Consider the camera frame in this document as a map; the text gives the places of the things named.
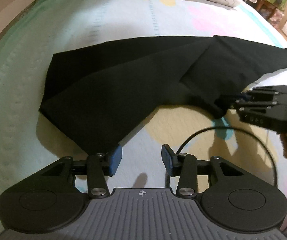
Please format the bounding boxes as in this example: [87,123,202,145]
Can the black cable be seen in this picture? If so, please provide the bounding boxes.
[175,127,287,233]

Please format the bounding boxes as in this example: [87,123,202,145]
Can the black pants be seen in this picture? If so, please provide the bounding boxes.
[39,36,287,154]

